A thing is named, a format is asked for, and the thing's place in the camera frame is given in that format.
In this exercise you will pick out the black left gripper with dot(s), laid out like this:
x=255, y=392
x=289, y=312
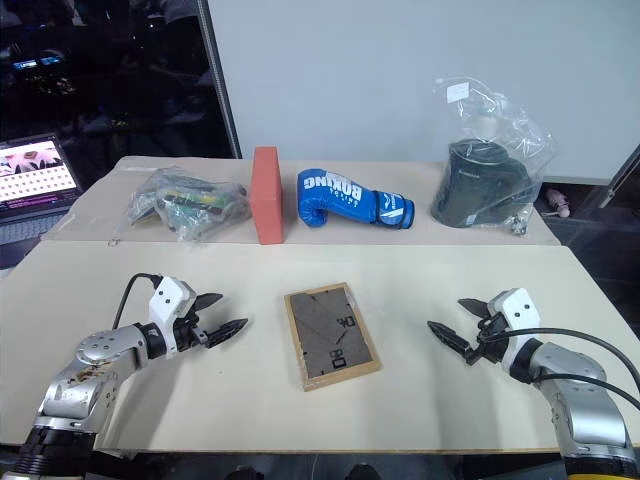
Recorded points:
x=189, y=332

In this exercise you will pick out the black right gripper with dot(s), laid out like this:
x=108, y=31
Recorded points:
x=492, y=345

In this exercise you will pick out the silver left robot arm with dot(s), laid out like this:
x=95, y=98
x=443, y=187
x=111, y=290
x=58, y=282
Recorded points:
x=95, y=352

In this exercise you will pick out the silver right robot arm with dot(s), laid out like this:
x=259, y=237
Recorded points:
x=575, y=380

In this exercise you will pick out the laptop with lit screen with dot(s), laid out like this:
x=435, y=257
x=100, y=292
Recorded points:
x=35, y=175

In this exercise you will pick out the plastic bag with green items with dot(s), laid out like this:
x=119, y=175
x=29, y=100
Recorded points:
x=190, y=202

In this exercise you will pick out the red brick block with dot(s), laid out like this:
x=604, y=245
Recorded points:
x=267, y=200

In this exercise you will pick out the black bucket-shaped object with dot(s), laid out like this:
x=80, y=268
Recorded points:
x=475, y=185

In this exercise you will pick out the pink object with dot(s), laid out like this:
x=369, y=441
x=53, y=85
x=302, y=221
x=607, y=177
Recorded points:
x=559, y=202

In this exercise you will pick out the blue boxing glove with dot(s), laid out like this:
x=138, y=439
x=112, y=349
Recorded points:
x=345, y=197

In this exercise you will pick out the clear plastic bag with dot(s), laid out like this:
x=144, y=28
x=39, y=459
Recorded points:
x=525, y=135

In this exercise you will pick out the grey metal bar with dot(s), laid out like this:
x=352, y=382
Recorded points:
x=622, y=175

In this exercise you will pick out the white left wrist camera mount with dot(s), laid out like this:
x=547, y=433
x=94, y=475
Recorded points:
x=167, y=299

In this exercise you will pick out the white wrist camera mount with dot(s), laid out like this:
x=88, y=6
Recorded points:
x=167, y=299
x=520, y=310

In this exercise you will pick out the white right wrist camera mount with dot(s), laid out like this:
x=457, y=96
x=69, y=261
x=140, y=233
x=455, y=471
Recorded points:
x=520, y=310

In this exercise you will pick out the wooden picture frame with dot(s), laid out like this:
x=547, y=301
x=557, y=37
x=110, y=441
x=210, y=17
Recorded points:
x=332, y=335

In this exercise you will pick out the metal window post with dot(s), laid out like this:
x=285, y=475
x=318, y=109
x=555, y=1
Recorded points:
x=220, y=85

